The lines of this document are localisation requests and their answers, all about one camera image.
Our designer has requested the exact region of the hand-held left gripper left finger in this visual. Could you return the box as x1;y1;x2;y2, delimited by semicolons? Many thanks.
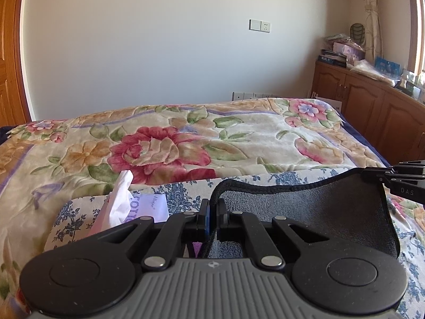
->
95;199;211;271

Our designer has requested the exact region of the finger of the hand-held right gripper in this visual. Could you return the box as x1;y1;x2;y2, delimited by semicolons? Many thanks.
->
362;169;425;183
361;160;425;175

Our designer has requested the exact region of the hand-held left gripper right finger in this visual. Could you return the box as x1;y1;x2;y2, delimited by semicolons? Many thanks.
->
216;199;330;269

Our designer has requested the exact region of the dark grey towel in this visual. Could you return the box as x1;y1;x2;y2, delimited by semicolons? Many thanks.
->
202;167;399;260

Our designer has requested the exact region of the blue floral bed sheet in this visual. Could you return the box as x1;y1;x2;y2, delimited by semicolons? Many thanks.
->
43;167;425;319

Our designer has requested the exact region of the navy bed sheet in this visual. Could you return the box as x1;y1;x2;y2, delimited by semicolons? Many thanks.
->
337;109;392;167

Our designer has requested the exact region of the wooden cabinet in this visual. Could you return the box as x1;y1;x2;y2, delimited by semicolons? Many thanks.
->
311;60;425;167

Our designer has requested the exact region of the floral plush blanket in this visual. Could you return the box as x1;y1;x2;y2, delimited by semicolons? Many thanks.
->
0;97;397;309

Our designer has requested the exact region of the white paper box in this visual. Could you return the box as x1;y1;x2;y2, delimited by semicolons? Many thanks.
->
311;90;342;111

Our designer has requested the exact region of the white tissue pack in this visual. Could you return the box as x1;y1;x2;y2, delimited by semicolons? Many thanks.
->
89;169;168;237

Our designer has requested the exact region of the cluster of small boxes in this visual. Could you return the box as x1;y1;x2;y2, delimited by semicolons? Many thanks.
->
394;68;425;102

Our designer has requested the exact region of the white plastic bag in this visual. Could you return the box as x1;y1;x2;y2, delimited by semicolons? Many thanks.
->
349;59;397;83

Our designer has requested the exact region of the blue printed box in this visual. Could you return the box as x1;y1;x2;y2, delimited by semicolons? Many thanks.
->
375;56;401;78

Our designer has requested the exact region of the stack of dark books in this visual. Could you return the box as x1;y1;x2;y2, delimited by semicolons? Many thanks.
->
317;49;348;68

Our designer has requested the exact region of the pink box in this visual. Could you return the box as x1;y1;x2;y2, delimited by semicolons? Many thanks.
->
333;41;366;64

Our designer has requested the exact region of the green oval ornament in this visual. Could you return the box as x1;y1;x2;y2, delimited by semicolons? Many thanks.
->
350;23;366;45

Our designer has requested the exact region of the patterned beige curtain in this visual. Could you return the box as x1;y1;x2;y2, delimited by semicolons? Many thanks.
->
360;0;383;61

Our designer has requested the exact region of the wooden wardrobe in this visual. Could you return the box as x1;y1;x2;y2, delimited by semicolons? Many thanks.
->
0;0;33;127

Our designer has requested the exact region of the row of wall sockets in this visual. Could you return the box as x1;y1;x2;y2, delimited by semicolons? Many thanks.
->
232;91;280;101

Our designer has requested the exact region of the wooden window frame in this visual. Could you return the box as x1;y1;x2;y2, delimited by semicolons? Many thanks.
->
408;0;425;74

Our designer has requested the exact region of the white wall switch socket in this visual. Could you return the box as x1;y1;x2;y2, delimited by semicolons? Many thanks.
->
249;19;271;33

